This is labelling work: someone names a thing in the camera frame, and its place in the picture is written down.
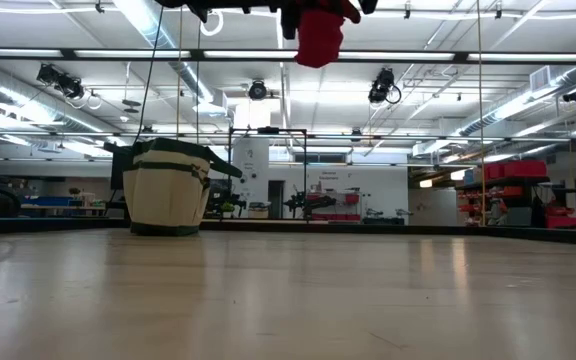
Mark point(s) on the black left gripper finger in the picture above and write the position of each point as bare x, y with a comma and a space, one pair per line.
218, 4

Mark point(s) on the black red gardening glove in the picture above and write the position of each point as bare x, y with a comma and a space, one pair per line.
318, 40

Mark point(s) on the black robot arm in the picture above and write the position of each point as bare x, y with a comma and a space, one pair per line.
313, 202
225, 200

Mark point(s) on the cream green gardening bag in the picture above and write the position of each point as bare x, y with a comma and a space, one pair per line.
165, 200

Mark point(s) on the black spotlight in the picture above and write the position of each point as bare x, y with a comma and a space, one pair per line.
257, 91
574, 95
380, 87
60, 80

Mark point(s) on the rack with red bins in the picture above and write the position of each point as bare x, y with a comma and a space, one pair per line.
350, 199

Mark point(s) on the small potted plant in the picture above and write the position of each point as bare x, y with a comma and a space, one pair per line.
227, 207

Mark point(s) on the cream basket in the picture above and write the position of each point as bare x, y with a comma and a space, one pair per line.
259, 210

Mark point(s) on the shelf with red bins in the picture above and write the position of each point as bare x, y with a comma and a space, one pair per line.
515, 169

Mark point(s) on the table with blue bins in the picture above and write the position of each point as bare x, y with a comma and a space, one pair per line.
53, 201

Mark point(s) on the black frame bar with lights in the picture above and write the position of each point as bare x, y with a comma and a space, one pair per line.
460, 57

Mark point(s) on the black station frame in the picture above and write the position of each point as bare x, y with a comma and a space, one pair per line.
268, 130

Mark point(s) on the black aluminium table frame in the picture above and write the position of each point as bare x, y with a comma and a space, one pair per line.
268, 225

